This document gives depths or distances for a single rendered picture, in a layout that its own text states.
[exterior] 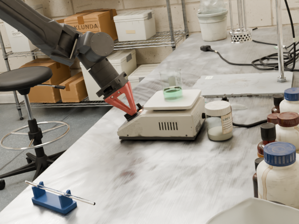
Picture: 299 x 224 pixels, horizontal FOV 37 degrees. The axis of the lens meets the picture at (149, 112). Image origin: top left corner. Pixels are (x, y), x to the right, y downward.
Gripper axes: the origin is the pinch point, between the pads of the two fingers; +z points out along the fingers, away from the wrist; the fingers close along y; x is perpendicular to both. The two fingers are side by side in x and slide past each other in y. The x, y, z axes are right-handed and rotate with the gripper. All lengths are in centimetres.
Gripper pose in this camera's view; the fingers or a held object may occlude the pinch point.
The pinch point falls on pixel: (132, 111)
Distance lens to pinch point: 112.6
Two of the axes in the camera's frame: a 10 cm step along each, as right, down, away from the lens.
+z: 5.9, 7.9, 1.3
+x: -7.9, 5.5, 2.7
